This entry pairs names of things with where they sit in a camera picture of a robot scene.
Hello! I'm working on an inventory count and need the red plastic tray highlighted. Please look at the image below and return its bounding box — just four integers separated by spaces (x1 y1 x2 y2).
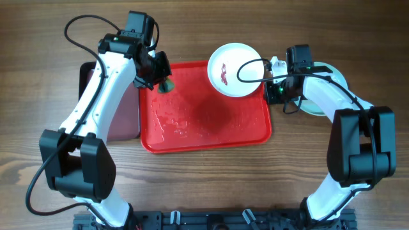
139 61 272 154

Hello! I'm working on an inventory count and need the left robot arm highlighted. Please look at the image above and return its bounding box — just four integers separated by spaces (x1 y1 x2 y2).
39 34 171 229

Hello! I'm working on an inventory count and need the black tray with water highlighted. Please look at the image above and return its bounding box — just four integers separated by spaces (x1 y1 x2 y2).
79 61 141 141

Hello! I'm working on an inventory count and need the white plate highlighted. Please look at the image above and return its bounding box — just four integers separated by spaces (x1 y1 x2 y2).
207 43 265 97

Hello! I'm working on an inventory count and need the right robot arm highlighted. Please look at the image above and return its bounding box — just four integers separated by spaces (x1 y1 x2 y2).
266 64 396 226

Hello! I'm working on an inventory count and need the light blue plate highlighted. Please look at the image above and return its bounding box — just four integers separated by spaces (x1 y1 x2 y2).
295 61 349 117

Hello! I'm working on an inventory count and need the green yellow sponge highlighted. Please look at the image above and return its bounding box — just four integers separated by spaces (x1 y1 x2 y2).
158 79 174 94

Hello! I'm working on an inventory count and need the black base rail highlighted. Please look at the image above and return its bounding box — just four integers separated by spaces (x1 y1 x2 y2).
72 209 358 230

